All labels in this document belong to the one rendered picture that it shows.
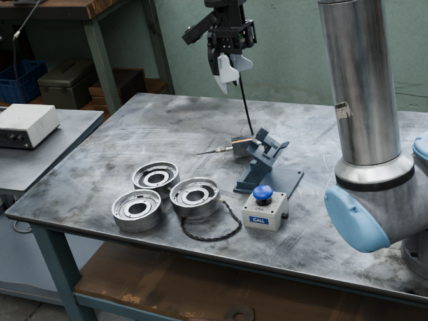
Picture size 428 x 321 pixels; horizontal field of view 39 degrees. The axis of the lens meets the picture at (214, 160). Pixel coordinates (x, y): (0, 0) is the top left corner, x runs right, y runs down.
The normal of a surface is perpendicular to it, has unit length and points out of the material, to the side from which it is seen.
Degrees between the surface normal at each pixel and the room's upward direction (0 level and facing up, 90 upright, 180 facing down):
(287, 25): 90
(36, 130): 90
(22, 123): 0
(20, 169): 0
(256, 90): 90
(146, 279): 0
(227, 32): 87
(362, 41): 81
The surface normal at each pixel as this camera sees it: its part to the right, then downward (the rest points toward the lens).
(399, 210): 0.28, 0.32
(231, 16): -0.51, 0.49
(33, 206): -0.16, -0.83
